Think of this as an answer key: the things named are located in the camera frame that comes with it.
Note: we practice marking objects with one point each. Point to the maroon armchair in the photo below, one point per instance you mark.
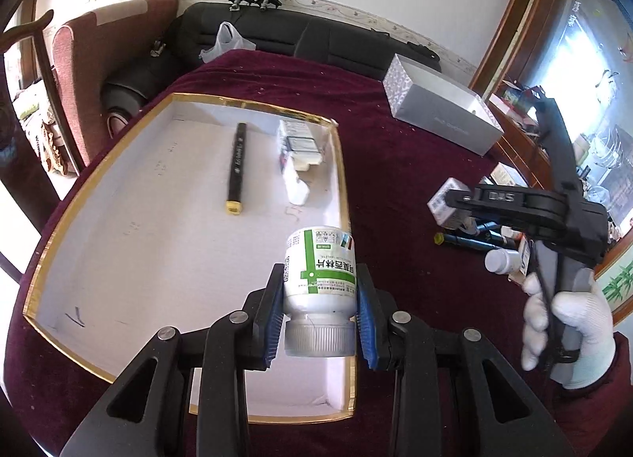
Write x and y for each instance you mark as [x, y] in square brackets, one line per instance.
[87, 49]

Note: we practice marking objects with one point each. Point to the small cream cardboard box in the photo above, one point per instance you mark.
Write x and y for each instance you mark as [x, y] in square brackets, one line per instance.
[507, 176]

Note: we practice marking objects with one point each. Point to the black leather sofa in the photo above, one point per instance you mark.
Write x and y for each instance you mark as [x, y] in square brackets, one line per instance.
[176, 52]

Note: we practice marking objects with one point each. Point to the white red box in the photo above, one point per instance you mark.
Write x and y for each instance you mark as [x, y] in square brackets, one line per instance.
[298, 152]

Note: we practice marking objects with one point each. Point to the black marker yellow caps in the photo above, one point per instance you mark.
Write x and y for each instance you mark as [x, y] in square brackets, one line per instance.
[236, 170]

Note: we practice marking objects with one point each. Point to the maroon sleeve forearm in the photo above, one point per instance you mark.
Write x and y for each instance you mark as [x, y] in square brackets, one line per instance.
[597, 420]

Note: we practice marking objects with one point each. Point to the dark wooden chair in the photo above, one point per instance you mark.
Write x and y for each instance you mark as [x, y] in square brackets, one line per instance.
[40, 160]

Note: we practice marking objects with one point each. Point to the white bottle green label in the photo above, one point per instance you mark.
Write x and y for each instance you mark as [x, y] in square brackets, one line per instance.
[319, 281]

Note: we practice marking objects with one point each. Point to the long white ointment box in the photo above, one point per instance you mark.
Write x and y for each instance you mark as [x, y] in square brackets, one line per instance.
[521, 263]

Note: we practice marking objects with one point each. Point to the white bottle red label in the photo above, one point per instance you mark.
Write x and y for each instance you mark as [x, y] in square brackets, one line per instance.
[502, 261]

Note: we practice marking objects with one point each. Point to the grey shoe box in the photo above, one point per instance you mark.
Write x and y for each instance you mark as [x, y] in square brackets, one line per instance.
[425, 98]

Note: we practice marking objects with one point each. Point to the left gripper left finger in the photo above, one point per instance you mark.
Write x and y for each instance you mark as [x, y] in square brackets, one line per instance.
[265, 310]

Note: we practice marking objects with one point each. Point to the black marker olive caps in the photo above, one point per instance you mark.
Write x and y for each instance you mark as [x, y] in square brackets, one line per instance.
[441, 238]

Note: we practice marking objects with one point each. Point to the white plastic bag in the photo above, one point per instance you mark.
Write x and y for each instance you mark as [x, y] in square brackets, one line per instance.
[227, 39]

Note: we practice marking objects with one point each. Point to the white pink medicine box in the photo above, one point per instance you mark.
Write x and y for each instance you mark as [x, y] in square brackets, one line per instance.
[447, 217]

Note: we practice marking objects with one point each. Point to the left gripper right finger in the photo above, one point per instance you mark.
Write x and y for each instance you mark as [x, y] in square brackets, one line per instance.
[375, 308]

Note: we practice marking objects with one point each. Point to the right white gloved hand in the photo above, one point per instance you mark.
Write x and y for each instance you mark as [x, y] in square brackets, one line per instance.
[586, 312]

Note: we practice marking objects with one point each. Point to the white gold tray box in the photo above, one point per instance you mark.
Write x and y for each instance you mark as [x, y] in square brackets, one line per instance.
[146, 241]

